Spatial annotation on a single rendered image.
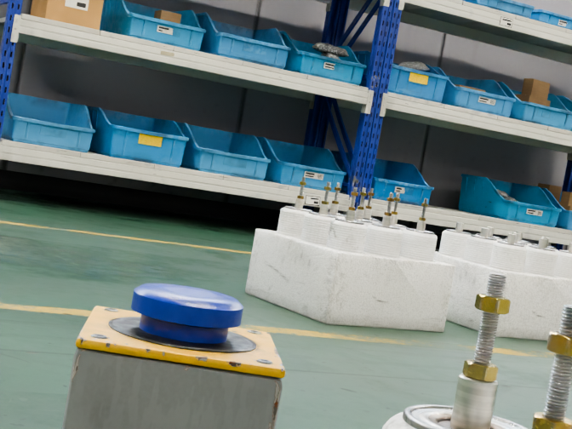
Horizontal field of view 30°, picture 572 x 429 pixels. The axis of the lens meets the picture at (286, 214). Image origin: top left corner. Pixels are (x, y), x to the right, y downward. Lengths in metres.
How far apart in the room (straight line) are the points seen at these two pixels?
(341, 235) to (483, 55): 4.03
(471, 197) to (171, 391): 5.78
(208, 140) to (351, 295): 2.92
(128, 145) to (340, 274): 2.35
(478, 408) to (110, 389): 0.29
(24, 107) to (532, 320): 2.92
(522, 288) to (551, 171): 3.97
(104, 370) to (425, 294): 2.45
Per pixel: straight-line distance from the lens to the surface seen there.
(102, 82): 5.53
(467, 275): 3.07
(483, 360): 0.61
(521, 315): 3.03
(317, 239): 2.75
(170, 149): 4.88
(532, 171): 6.86
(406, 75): 5.45
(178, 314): 0.37
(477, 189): 6.08
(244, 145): 5.36
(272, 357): 0.37
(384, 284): 2.70
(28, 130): 4.72
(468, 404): 0.61
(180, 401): 0.36
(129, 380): 0.36
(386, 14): 5.34
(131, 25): 4.85
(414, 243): 2.80
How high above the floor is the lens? 0.38
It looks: 3 degrees down
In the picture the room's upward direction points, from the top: 10 degrees clockwise
